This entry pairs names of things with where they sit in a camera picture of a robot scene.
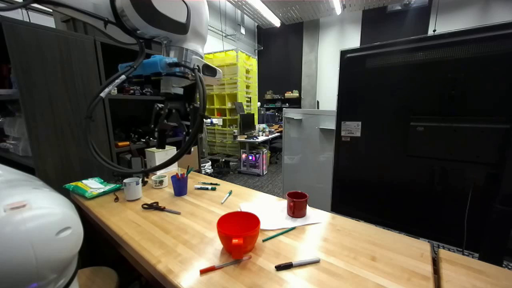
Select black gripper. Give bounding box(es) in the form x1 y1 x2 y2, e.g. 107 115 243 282
152 77 189 151

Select black grey marker pen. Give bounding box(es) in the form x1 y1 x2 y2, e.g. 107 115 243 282
274 258 322 272

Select blue plastic cup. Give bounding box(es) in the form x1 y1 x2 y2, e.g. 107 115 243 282
170 175 191 199

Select white plastic cup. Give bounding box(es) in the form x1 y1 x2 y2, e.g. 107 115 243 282
122 176 144 203

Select large orange-red cup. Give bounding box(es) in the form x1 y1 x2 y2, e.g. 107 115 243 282
216 210 263 261

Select long red pen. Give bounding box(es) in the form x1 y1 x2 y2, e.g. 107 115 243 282
199 256 245 277

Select slim green pen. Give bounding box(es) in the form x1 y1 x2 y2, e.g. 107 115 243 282
261 226 298 245

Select white box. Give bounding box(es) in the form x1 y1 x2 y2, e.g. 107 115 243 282
144 144 179 175

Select brown cardboard box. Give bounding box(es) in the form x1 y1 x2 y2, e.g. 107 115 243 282
178 146 200 173

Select black computer monitor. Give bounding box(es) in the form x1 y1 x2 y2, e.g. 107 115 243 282
239 111 258 135

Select yellow bin shelf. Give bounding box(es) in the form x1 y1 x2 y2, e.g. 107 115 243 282
203 50 259 157

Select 3D printer purple light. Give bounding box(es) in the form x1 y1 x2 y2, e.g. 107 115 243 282
239 147 271 178

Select cluttered background desk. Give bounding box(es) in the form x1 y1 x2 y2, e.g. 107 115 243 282
234 125 283 157

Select dark background shelf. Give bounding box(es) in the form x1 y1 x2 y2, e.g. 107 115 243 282
259 87 303 127

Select dark shelf unit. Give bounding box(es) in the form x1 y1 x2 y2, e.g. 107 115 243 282
0 15 202 183

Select white paper sheet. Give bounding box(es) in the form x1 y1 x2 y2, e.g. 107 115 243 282
239 199 322 232

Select grey partition cabinet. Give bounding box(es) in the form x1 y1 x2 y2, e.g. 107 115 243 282
280 107 338 213

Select dark red mug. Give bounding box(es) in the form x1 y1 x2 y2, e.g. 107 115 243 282
287 191 309 219

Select round wooden stool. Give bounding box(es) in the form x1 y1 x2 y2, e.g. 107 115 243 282
77 266 120 288

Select white label sticker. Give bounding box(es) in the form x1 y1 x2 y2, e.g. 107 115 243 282
341 120 363 139

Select large black panel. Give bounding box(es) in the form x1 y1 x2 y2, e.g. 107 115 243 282
331 21 512 269

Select blue printed gripper mount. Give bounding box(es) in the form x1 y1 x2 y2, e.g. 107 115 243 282
117 53 181 80

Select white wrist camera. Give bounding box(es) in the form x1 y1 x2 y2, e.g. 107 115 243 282
199 61 224 82

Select black handled scissors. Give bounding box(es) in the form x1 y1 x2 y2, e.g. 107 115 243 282
141 200 183 216

